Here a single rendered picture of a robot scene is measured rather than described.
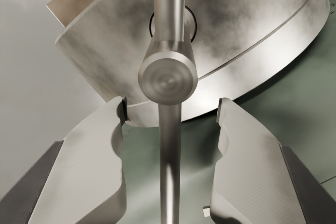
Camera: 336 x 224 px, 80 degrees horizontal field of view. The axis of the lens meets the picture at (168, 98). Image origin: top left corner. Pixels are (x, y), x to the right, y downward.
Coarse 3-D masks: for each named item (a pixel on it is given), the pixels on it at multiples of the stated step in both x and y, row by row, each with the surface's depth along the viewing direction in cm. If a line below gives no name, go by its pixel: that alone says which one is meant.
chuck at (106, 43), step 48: (96, 0) 14; (144, 0) 14; (192, 0) 14; (240, 0) 14; (288, 0) 15; (96, 48) 17; (144, 48) 16; (192, 48) 15; (240, 48) 15; (144, 96) 19
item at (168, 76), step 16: (160, 48) 7; (176, 48) 7; (144, 64) 7; (160, 64) 7; (176, 64) 7; (192, 64) 7; (144, 80) 7; (160, 80) 7; (176, 80) 7; (192, 80) 7; (160, 96) 8; (176, 96) 8
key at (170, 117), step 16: (160, 0) 7; (176, 0) 7; (160, 16) 8; (176, 16) 8; (160, 32) 8; (176, 32) 8; (160, 112) 10; (176, 112) 10; (160, 128) 11; (176, 128) 10; (160, 144) 11; (176, 144) 11; (160, 160) 11; (176, 160) 11; (160, 176) 12; (176, 176) 12; (160, 192) 12; (176, 192) 12; (160, 208) 13; (176, 208) 12
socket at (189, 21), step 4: (188, 8) 14; (188, 12) 14; (152, 16) 14; (184, 16) 14; (188, 16) 14; (192, 16) 14; (152, 20) 14; (184, 20) 14; (188, 20) 14; (192, 20) 14; (152, 24) 15; (188, 24) 14; (192, 24) 14; (152, 28) 15; (188, 28) 15; (192, 28) 15; (152, 32) 15; (192, 32) 15; (152, 36) 15; (192, 36) 15
